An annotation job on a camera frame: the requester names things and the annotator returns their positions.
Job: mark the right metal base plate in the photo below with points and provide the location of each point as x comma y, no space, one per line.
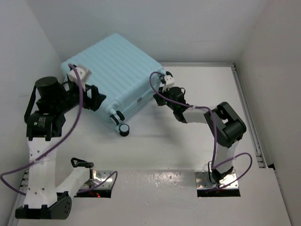
203,183

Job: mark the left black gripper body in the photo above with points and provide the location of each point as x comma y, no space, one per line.
70,98

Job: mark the metal base plate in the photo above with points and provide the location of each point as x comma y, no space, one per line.
203,183
101,179

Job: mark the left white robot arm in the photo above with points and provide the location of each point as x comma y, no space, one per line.
44,118

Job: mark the light blue suitcase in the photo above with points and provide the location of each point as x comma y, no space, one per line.
122,72

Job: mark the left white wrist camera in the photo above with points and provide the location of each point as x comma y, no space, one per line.
78,73

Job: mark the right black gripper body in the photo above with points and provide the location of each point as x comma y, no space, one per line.
162,101

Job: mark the suitcase wheel far left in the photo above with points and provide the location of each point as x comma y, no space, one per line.
117,117

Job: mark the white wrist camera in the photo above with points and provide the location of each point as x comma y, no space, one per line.
78,73
167,81

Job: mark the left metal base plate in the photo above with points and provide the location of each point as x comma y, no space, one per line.
101,179

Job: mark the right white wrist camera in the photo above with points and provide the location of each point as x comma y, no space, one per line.
167,81

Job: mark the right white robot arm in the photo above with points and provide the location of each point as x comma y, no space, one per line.
225,124

